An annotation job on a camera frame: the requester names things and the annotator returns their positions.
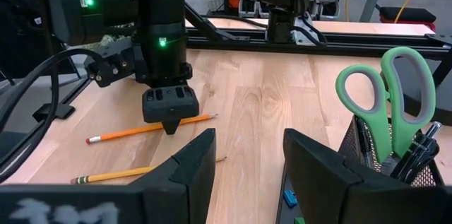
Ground black table edge bracket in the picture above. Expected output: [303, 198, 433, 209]
[32, 102, 76, 123]

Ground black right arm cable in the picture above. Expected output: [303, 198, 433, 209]
[0, 49, 103, 182]

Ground small blue binder clip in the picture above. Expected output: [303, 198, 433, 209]
[283, 189, 298, 208]

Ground black mesh desk organizer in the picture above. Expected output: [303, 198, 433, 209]
[275, 114, 446, 224]

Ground black aluminium table frame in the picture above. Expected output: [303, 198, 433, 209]
[0, 1, 452, 182]

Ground orange pencil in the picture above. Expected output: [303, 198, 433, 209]
[85, 113, 219, 146]

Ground yellow pencil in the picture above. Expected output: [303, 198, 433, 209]
[69, 155, 227, 185]

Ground black pen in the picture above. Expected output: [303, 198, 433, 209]
[390, 121, 443, 184]

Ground green-handled scissors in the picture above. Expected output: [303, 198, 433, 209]
[335, 46, 437, 165]

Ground red cart with black pad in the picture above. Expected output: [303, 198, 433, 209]
[379, 6, 437, 33]

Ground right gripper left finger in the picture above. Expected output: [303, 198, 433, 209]
[0, 127, 217, 224]

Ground dark maroon pen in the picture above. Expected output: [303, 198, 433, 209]
[354, 114, 374, 170]

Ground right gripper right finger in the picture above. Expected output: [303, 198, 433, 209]
[283, 128, 452, 224]

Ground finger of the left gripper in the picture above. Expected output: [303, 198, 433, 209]
[161, 119, 182, 136]

